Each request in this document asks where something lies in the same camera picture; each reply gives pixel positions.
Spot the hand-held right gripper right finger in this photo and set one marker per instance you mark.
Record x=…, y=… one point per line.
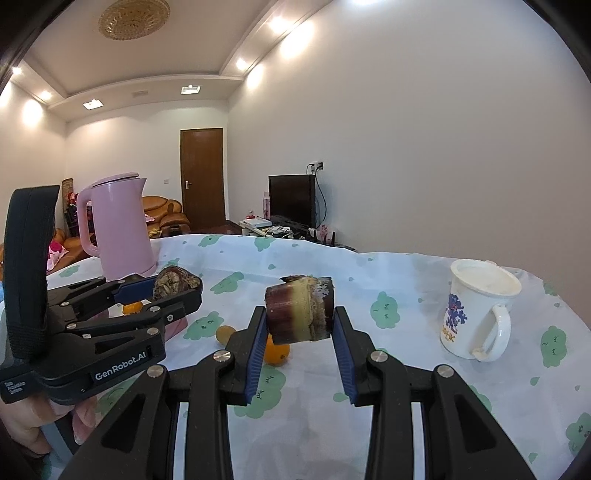
x=344, y=360

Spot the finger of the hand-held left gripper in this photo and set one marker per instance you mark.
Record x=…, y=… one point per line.
x=175, y=307
x=134, y=289

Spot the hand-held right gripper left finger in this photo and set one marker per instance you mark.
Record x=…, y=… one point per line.
x=256, y=360

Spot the pink cardboard box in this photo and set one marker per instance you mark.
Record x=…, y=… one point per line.
x=176, y=328

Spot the brown nut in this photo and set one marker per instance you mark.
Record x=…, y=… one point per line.
x=173, y=281

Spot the purple sugarcane piece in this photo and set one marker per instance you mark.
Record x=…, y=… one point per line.
x=300, y=309

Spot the person's left hand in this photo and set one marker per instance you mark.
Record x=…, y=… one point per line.
x=18, y=424

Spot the orange mandarin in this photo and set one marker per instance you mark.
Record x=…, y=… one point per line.
x=134, y=308
x=277, y=355

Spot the pink electric kettle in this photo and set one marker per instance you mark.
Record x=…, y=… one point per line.
x=122, y=230

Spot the orange sofa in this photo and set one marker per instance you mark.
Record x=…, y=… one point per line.
x=75, y=244

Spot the brown leather armchair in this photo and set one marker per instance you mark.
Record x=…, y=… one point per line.
x=161, y=207

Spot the pink patterned cushion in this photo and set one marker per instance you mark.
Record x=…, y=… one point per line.
x=55, y=252

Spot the dark storage shelf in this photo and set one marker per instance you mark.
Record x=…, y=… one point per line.
x=74, y=217

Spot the white tablecloth green print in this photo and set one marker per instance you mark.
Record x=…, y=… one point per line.
x=415, y=286

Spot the white flat box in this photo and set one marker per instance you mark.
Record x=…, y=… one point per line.
x=256, y=222

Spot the brown wooden door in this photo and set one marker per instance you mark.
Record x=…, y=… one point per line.
x=203, y=180

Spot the low television cabinet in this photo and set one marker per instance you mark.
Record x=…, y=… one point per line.
x=295, y=233

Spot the white printed mug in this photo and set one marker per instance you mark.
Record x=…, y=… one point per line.
x=461, y=295

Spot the pink bottle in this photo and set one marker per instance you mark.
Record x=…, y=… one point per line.
x=266, y=206

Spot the black television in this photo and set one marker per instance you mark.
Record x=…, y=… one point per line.
x=291, y=201

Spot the rectangular ceiling light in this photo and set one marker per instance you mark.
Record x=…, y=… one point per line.
x=92, y=104
x=190, y=88

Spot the wall power socket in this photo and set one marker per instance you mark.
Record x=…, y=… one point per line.
x=316, y=165

